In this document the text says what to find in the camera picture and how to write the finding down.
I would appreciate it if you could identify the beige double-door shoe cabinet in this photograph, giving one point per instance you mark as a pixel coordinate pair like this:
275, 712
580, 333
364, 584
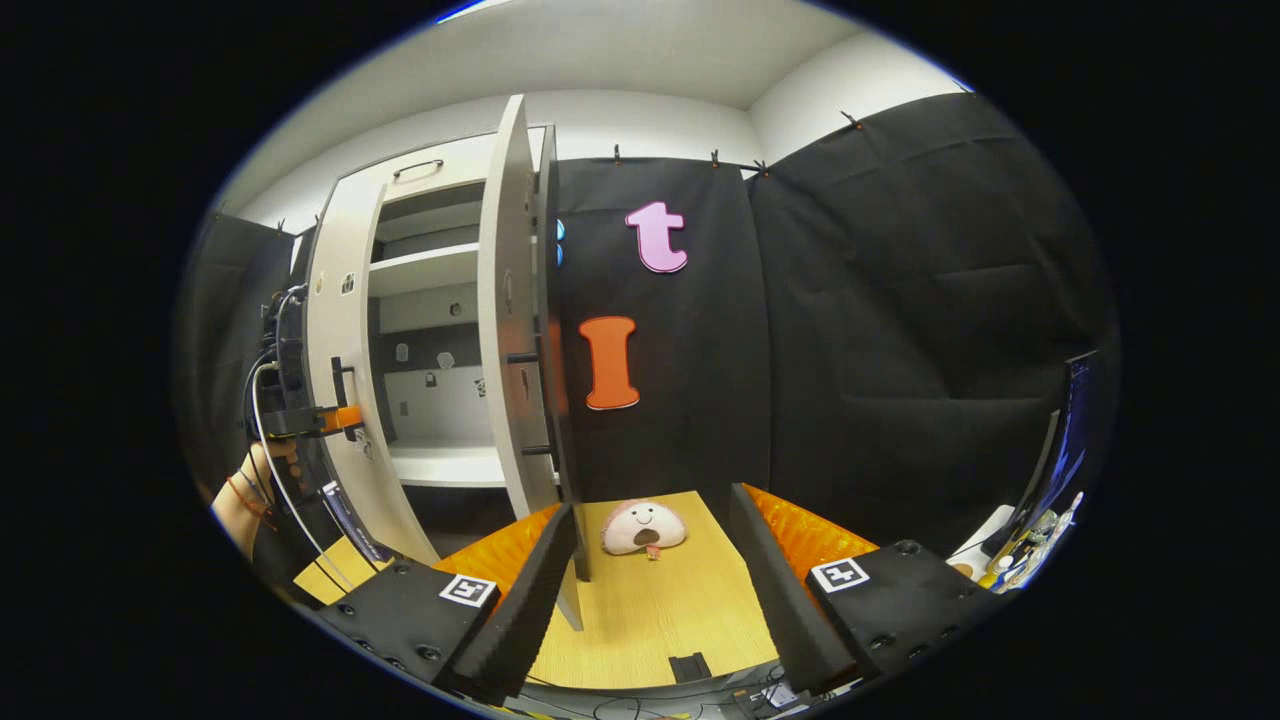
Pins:
430, 270

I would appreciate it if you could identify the pink and white plush toy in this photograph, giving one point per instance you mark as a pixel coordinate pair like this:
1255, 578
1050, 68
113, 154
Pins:
640, 525

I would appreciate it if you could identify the navy book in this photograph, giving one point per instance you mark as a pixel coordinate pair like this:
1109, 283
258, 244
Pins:
358, 540

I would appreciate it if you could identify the beige cabinet door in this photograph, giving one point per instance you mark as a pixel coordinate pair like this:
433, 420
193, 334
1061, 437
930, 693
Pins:
505, 250
340, 300

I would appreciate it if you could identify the black backdrop cloth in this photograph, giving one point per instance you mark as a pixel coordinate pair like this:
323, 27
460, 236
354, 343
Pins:
900, 330

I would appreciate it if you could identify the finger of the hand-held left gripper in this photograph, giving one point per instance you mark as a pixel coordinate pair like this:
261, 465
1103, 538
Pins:
310, 422

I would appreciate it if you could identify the small black block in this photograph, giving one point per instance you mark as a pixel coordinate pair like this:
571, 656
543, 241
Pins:
690, 667

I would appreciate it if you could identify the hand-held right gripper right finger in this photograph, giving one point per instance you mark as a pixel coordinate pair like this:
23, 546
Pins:
785, 600

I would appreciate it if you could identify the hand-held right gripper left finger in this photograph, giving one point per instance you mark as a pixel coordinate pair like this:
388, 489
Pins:
525, 610

